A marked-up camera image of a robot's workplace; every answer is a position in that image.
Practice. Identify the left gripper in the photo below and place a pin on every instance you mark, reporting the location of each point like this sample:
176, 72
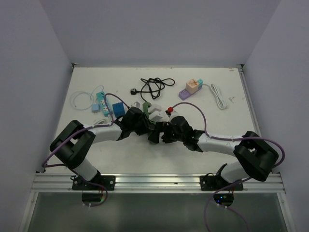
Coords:
147, 126

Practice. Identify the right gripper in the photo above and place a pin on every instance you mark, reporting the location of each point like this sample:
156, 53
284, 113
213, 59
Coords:
161, 127

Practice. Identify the green power strip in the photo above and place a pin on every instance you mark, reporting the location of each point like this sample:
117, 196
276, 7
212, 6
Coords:
147, 110

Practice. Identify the blue cube socket adapter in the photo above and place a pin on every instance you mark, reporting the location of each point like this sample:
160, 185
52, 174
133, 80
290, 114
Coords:
118, 109

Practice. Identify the white USB charger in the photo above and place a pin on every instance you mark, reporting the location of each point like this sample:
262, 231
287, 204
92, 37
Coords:
159, 116

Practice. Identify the light blue USB charger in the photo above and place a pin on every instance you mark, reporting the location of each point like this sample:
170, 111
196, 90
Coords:
95, 108

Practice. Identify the teal power strip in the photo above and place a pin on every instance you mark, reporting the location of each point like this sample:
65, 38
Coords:
104, 104

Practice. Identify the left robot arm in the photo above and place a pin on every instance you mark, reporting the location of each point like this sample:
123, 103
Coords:
73, 143

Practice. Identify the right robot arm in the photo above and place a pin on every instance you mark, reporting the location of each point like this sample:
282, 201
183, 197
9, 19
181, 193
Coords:
255, 157

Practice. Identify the teal small plug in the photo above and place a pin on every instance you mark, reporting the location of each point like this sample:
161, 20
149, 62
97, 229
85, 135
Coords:
200, 83

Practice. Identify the white Honor charger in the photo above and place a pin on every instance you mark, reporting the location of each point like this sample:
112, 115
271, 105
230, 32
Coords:
153, 108

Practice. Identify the purple power strip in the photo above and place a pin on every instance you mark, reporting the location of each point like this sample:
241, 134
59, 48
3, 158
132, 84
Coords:
184, 94

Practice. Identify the pink cube adapter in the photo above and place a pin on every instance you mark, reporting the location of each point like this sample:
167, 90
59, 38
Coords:
192, 86

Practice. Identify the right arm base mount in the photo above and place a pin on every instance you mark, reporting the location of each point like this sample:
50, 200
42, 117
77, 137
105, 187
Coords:
213, 182

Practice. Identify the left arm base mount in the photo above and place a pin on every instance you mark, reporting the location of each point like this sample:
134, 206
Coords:
108, 181

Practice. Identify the aluminium front rail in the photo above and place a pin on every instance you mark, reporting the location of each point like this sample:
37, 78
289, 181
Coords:
152, 183

